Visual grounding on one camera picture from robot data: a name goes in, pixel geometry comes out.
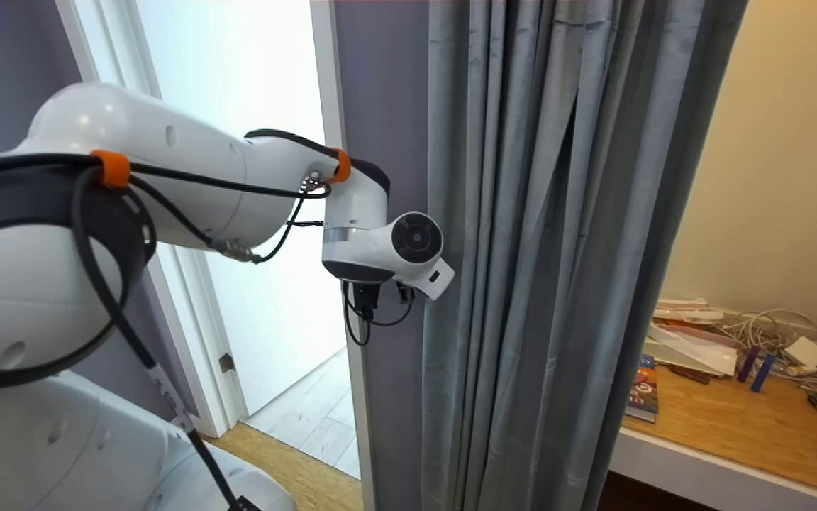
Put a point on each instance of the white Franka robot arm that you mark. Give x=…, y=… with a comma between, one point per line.
x=190, y=142

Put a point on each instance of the metal door hinge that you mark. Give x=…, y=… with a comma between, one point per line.
x=229, y=360

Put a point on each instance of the colourful book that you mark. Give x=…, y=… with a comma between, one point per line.
x=643, y=389

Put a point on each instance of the stack of papers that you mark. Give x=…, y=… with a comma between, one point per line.
x=697, y=343

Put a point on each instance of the dark red pen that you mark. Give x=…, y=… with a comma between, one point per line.
x=743, y=363

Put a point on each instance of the blue pen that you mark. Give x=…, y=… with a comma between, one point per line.
x=760, y=373

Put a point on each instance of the wooden desk white edge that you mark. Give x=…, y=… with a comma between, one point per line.
x=738, y=434

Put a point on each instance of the white power adapter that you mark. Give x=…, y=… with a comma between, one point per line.
x=809, y=353

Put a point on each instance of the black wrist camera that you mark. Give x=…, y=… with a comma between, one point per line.
x=366, y=296

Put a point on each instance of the white door frame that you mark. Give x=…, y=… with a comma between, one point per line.
x=199, y=313

